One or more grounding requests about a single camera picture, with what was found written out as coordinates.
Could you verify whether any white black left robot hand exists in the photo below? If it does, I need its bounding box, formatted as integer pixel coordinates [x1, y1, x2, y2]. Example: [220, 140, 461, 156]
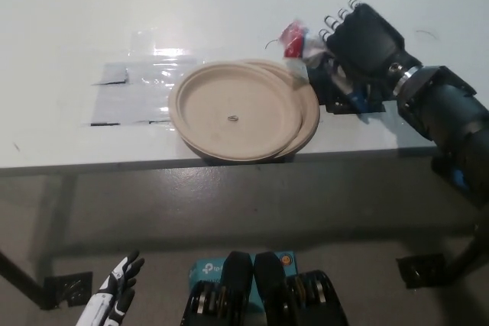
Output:
[78, 250, 146, 326]

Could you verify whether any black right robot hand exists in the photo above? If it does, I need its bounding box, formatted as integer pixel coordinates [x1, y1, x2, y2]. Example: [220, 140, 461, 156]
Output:
[319, 0, 423, 113]

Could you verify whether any sunflower seed bag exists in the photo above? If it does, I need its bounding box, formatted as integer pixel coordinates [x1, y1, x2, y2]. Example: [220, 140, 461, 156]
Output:
[277, 18, 370, 111]

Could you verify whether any black floor foot plate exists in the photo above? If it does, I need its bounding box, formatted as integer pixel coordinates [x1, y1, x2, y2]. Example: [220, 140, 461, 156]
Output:
[44, 271, 95, 310]
[396, 253, 458, 291]

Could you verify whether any beige paper plate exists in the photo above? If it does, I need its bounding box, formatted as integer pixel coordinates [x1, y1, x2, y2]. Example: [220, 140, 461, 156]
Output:
[240, 57, 321, 159]
[167, 61, 306, 161]

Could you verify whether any black tape patch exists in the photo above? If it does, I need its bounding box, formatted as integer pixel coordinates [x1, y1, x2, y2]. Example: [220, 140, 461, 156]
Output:
[307, 66, 387, 115]

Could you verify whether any black table leg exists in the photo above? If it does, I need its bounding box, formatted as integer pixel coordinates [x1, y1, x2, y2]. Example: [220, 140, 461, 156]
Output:
[446, 226, 489, 289]
[0, 251, 44, 310]

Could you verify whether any black object with blue part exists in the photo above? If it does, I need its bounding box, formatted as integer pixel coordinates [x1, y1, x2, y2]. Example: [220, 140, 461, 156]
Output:
[430, 152, 474, 197]

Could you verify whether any clear plastic sheet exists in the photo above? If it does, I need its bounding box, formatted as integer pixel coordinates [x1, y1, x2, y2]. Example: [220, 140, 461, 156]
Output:
[89, 50, 199, 127]

